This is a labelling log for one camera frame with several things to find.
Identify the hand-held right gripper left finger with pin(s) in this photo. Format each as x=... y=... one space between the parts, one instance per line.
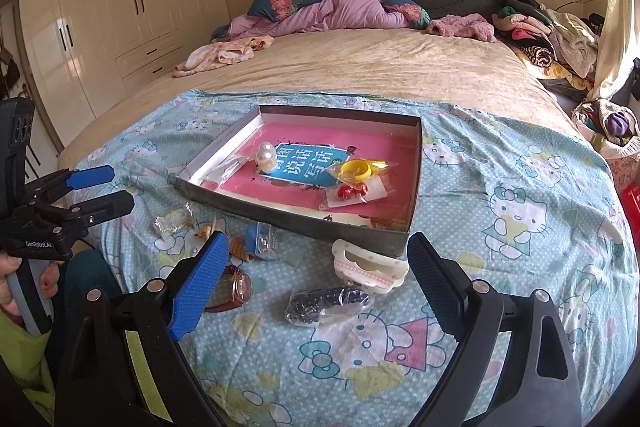
x=197 y=287

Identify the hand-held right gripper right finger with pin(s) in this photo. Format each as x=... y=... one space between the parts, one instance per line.
x=435 y=277

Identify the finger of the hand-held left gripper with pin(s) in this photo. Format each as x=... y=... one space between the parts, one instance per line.
x=90 y=177
x=110 y=204

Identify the brown leather wristwatch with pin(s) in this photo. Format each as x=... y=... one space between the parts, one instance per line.
x=240 y=287

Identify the orange spiral hair clip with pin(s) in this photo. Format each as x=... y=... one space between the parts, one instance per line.
x=239 y=249

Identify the small clear jewelry bag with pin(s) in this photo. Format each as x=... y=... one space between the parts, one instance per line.
x=172 y=222

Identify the cream scalloped hair claw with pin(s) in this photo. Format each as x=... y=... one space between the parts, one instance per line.
x=370 y=274

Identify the blue clear small bag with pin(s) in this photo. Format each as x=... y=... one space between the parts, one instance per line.
x=260 y=239

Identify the red earrings packet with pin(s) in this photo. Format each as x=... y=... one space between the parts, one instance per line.
x=350 y=192

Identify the grey cardboard box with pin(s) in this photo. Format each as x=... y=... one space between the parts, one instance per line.
x=300 y=219

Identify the white stud earring card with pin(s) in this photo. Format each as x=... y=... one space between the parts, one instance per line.
x=235 y=167

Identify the pearl hair clip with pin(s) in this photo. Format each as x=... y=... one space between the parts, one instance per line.
x=267 y=154

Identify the person's left hand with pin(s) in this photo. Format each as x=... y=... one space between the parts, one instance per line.
x=10 y=292

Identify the dark teal cloth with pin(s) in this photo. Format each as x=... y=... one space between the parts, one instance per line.
x=85 y=272

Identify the cartoon cat blanket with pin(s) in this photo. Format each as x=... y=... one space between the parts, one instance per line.
x=500 y=307

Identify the cream wardrobe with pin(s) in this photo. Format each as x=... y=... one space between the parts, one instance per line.
x=125 y=7

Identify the peach garment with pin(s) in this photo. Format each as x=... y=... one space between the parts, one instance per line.
x=220 y=54

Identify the red box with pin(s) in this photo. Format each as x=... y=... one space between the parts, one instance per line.
x=632 y=202

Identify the bed with beige sheet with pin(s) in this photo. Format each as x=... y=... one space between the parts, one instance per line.
x=375 y=62

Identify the bag of clothes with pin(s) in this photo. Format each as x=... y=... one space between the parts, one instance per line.
x=615 y=127

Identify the pink fuzzy garment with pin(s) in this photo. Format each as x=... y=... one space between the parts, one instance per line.
x=460 y=27

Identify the pile of clothes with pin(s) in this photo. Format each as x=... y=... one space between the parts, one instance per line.
x=540 y=37

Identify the pink duvet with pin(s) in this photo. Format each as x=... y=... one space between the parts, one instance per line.
x=340 y=14

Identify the black stand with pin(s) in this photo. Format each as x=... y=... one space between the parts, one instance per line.
x=632 y=79

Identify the cream curtain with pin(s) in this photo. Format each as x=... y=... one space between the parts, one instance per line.
x=612 y=32

